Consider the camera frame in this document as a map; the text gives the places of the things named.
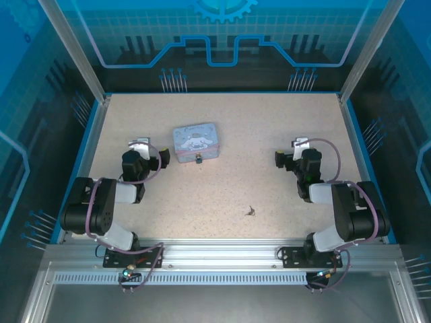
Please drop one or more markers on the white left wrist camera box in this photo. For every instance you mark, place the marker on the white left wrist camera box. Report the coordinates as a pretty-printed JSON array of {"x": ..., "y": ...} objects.
[{"x": 141, "y": 148}]

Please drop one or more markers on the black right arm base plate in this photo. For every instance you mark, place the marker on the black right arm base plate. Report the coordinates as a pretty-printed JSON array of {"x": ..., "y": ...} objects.
[{"x": 293, "y": 257}]

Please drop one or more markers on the pastel cartoon tin box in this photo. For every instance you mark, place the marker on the pastel cartoon tin box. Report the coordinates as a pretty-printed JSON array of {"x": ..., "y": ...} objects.
[{"x": 193, "y": 141}]

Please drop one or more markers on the aluminium mounting rail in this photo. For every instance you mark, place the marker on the aluminium mounting rail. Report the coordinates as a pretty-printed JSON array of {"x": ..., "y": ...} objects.
[{"x": 219, "y": 252}]

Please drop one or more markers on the left connector with green light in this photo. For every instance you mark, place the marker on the left connector with green light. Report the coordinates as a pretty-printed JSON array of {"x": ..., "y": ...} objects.
[{"x": 128, "y": 272}]

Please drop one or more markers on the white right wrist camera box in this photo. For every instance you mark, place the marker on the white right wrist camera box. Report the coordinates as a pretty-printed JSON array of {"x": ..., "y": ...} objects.
[{"x": 299, "y": 148}]

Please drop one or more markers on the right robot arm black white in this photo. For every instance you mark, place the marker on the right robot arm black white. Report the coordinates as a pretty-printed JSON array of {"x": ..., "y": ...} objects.
[{"x": 350, "y": 215}]

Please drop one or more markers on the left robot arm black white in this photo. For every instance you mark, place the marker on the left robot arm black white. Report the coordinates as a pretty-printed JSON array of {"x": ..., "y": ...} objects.
[{"x": 84, "y": 208}]

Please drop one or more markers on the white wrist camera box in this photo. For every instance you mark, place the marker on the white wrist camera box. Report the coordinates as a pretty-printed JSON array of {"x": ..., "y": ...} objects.
[
  {"x": 299, "y": 148},
  {"x": 141, "y": 148}
]

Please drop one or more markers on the aluminium frame post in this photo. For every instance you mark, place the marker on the aluminium frame post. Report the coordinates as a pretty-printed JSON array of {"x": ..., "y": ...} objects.
[
  {"x": 370, "y": 50},
  {"x": 77, "y": 50}
]

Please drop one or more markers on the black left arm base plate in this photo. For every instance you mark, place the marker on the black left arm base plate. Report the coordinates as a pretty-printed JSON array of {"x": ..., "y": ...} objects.
[{"x": 151, "y": 259}]

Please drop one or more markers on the aluminium table side rail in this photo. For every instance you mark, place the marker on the aluminium table side rail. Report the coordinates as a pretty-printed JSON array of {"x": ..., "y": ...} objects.
[
  {"x": 91, "y": 151},
  {"x": 363, "y": 161}
]

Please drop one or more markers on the connector with green light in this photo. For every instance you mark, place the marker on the connector with green light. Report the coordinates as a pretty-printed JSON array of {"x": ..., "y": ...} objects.
[
  {"x": 326, "y": 272},
  {"x": 128, "y": 272}
]

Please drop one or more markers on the right connector with green light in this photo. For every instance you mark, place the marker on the right connector with green light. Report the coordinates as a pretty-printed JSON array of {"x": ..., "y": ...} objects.
[{"x": 326, "y": 272}]

